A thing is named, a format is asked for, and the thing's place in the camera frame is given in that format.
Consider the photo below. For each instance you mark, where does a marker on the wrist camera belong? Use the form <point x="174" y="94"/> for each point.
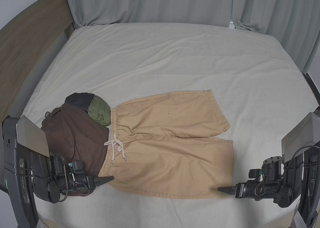
<point x="255" y="174"/>
<point x="78" y="167"/>

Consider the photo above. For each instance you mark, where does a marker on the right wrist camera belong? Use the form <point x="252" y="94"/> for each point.
<point x="255" y="174"/>

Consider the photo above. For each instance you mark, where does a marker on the bed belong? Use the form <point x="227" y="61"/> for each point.
<point x="175" y="54"/>

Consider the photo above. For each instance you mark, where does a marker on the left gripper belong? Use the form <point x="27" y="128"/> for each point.
<point x="85" y="182"/>

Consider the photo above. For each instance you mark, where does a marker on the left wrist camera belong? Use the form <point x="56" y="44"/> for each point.
<point x="78" y="167"/>

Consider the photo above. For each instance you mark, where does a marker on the brown garment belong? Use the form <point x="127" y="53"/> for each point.
<point x="85" y="142"/>

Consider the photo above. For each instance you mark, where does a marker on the window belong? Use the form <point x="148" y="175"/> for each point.
<point x="231" y="24"/>

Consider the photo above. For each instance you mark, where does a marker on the green garment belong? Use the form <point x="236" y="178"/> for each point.
<point x="100" y="110"/>

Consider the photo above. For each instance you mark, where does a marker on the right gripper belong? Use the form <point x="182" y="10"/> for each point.
<point x="247" y="190"/>

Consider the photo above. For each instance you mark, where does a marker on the black garment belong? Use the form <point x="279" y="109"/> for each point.
<point x="77" y="100"/>

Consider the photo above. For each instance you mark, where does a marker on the beige shorts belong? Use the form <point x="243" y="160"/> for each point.
<point x="170" y="147"/>

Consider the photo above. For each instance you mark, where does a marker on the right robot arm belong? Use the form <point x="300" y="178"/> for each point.
<point x="297" y="137"/>

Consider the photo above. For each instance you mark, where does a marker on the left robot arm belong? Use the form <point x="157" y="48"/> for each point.
<point x="30" y="134"/>

